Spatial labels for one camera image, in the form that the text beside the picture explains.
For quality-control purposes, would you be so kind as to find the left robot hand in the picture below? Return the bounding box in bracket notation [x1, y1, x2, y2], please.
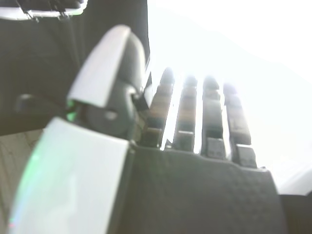
[7, 24, 289, 234]

